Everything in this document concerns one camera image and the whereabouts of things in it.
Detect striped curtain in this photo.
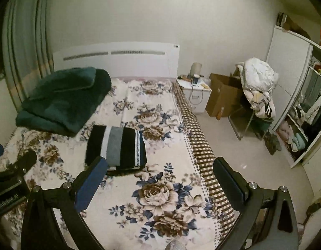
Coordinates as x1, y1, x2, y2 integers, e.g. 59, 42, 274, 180
2, 0, 56, 113

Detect white wardrobe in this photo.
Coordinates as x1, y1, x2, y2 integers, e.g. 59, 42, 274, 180
265, 25, 321, 169

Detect grey table lamp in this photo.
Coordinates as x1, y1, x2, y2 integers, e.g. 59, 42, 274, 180
190, 62, 203, 78

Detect white headboard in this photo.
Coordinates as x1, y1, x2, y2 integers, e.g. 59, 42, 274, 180
53, 42, 180, 79

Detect pile of white clothes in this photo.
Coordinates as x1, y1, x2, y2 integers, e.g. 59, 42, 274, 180
234, 57, 280, 119

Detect floral bedsheet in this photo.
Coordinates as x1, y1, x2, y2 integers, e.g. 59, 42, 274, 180
0, 78, 211, 250

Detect white cable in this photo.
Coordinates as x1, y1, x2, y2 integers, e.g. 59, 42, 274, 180
190, 83, 200, 110

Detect white nightstand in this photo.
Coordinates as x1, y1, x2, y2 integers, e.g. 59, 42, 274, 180
175, 77, 212, 115

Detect dark green slippers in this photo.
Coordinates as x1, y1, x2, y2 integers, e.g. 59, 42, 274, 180
264, 132, 282, 156

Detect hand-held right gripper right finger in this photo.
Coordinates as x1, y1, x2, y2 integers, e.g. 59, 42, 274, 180
213, 157, 299, 250

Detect hanging light clothes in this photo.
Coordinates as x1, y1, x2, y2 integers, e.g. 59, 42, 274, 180
304, 88, 321, 125

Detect black striped sweater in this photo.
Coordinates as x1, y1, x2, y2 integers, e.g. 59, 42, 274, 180
84, 125, 147, 171

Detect clear chair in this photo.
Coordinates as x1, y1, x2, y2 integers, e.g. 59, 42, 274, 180
228, 104, 274, 141

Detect folded pastel clothes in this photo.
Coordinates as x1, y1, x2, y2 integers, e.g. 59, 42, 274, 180
277, 122, 307, 152

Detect brown box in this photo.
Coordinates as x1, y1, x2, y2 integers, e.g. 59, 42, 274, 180
277, 12, 312, 40

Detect cardboard box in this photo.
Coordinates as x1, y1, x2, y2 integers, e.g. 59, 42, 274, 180
205, 73, 244, 120

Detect brown checkered mattress cover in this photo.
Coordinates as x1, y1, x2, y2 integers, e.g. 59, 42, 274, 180
173, 81, 235, 243

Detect dark green blanket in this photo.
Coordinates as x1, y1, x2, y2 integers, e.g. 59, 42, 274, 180
15, 67, 112, 137

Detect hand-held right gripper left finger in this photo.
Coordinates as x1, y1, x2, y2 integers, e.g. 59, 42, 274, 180
21, 156, 109, 250

